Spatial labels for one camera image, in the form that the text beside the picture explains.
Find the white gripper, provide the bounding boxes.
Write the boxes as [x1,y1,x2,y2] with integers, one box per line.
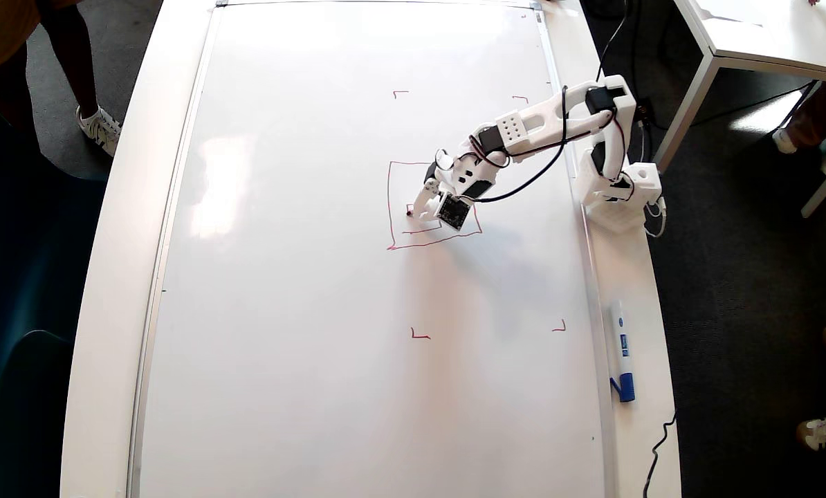
[412,156,497,223]

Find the large whiteboard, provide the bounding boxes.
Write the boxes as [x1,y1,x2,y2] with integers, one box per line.
[126,0,618,498]

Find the blue and white marker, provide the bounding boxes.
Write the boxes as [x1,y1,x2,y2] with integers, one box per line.
[608,299,636,403]

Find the white side table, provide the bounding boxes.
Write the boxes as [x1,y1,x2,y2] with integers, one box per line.
[652,0,826,219]

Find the person in brown trousers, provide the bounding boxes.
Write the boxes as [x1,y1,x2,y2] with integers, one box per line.
[773,80,826,177]

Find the dark blue chair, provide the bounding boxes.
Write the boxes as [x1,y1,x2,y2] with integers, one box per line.
[0,93,109,380]

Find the person in mustard shorts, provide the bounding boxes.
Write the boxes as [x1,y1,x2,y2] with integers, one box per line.
[0,0,99,139]

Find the black wrist camera board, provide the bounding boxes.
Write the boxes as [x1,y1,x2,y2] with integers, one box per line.
[435,194,470,231]

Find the white base cable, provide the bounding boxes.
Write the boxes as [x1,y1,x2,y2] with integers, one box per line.
[645,197,667,238]

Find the black floor cable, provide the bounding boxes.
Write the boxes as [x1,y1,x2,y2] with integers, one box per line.
[652,83,815,132]

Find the black power cable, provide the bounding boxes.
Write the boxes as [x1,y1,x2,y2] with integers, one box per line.
[643,413,677,498]

